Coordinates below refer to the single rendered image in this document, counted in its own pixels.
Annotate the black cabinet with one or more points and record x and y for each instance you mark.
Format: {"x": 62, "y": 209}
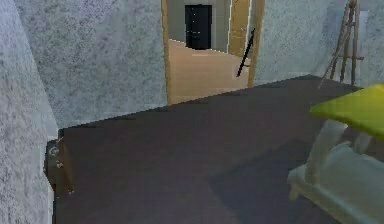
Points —
{"x": 198, "y": 26}

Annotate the tan wooden room door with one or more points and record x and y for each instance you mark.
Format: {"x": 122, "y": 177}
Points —
{"x": 239, "y": 26}

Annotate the yellow-green table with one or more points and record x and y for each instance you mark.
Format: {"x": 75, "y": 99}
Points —
{"x": 360, "y": 108}

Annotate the brown wooden easel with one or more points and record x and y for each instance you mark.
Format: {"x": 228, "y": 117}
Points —
{"x": 346, "y": 43}

